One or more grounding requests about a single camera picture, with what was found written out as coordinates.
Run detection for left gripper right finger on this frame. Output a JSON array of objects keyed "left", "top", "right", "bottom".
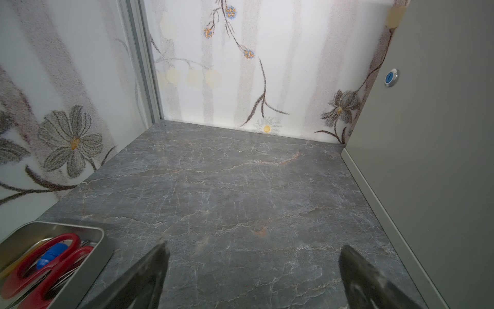
[{"left": 338, "top": 245, "right": 420, "bottom": 309}]

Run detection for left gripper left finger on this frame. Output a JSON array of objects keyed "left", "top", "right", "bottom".
[{"left": 84, "top": 241, "right": 170, "bottom": 308}]

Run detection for grey metal cabinet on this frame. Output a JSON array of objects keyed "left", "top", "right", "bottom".
[{"left": 342, "top": 1, "right": 493, "bottom": 308}]

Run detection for blue round cabinet lock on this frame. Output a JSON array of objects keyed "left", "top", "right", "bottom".
[{"left": 384, "top": 68, "right": 399, "bottom": 87}]

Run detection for red handled scissors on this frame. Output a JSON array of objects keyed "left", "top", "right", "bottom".
[{"left": 1, "top": 229, "right": 102, "bottom": 308}]

